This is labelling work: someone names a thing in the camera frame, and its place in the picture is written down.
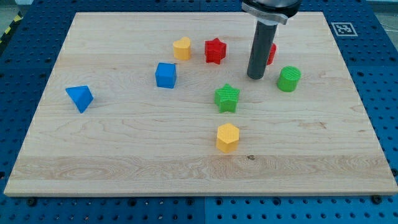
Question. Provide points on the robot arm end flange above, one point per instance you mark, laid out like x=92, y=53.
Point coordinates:
x=271, y=12

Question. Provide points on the green star block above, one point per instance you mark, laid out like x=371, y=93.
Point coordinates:
x=226, y=98

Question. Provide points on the blue cube block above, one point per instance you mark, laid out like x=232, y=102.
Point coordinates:
x=166, y=75

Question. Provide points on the red star block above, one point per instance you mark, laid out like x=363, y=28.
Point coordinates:
x=215, y=51

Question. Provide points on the yellow hexagon block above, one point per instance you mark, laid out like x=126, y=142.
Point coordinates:
x=227, y=138

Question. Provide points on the wooden board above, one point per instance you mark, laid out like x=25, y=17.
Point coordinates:
x=138, y=139

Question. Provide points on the yellow heart block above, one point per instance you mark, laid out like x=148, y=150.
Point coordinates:
x=182, y=48

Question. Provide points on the green cylinder block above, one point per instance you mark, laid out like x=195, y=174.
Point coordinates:
x=288, y=78

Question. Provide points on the red block behind rod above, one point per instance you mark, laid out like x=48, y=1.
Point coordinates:
x=272, y=52

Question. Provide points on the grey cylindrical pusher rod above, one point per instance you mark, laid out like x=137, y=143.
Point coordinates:
x=261, y=47

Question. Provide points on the blue triangular prism block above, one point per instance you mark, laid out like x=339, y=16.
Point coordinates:
x=81, y=96

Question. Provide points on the fiducial marker tag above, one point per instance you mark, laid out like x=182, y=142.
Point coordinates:
x=344, y=29

